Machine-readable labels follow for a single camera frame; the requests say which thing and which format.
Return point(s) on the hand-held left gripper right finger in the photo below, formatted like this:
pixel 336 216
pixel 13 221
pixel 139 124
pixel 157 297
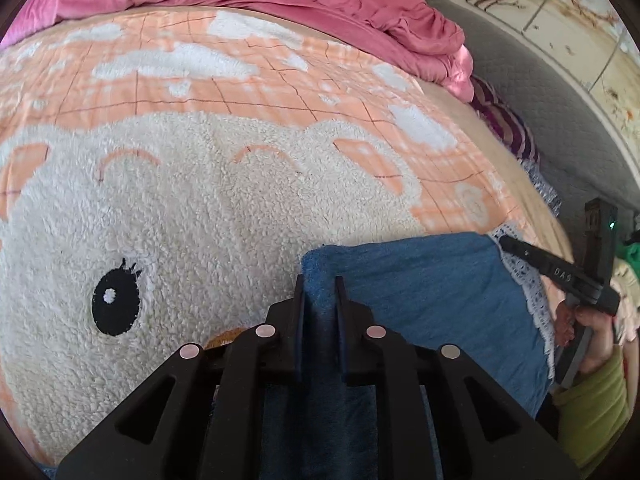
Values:
pixel 341 332

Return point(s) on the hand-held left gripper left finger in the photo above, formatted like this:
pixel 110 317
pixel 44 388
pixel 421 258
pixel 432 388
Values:
pixel 299 332

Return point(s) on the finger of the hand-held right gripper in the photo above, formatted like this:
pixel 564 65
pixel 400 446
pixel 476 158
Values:
pixel 522 251

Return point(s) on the blue denim pants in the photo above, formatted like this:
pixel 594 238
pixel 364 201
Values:
pixel 430 300

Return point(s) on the person's right hand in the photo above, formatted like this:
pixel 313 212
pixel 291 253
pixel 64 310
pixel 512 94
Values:
pixel 597 337

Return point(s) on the pale clothes pile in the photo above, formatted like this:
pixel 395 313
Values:
pixel 629 290

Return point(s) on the blue floral cloth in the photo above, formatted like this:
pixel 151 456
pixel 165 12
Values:
pixel 542 185

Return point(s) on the purple striped pillow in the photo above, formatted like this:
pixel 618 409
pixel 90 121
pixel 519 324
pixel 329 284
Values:
pixel 505 120

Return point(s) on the grey quilted headboard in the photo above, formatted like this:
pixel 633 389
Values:
pixel 550 110

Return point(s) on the orange bear printed blanket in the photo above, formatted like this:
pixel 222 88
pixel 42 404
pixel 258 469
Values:
pixel 200 200

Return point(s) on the tree wall painting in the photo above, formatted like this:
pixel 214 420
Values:
pixel 565 5

